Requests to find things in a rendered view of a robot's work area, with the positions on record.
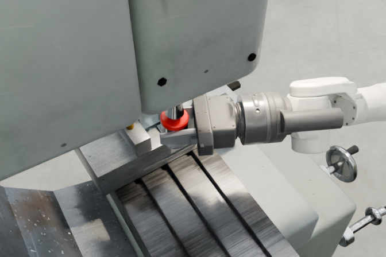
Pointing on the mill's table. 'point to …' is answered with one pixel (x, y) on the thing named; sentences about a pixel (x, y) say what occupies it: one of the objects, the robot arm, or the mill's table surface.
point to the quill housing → (194, 29)
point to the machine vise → (131, 153)
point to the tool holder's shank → (175, 113)
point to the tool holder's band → (174, 122)
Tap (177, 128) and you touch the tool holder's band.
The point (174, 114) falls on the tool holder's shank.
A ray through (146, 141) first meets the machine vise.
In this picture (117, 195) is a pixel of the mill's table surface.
